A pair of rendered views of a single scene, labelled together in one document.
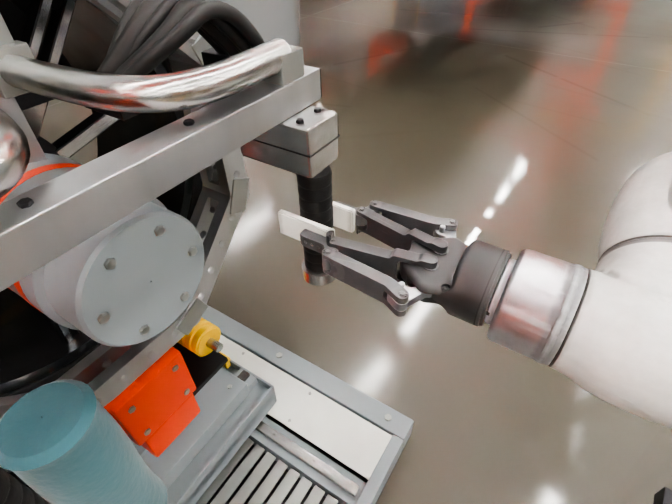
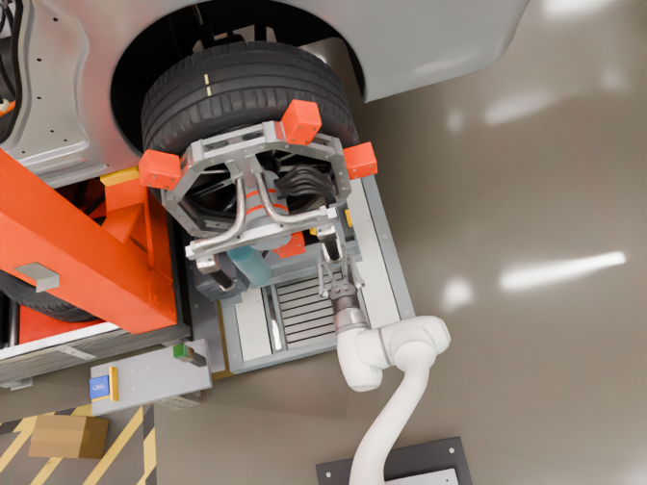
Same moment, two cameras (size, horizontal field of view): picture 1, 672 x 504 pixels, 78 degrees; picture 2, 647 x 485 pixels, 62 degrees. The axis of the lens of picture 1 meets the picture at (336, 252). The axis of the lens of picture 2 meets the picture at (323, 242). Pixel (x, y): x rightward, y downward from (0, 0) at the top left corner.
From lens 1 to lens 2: 126 cm
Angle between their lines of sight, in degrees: 42
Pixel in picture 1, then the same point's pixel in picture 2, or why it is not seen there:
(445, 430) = not seen: hidden behind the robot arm
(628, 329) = (342, 344)
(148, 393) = not seen: hidden behind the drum
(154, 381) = not seen: hidden behind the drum
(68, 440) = (241, 259)
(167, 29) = (293, 191)
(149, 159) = (265, 236)
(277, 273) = (437, 173)
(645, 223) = (386, 330)
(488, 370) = (498, 338)
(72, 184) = (247, 236)
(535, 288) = (340, 319)
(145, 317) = (267, 246)
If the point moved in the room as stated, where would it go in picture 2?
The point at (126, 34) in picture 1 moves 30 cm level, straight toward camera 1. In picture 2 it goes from (285, 183) to (241, 285)
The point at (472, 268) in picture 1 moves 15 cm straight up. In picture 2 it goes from (337, 302) to (328, 285)
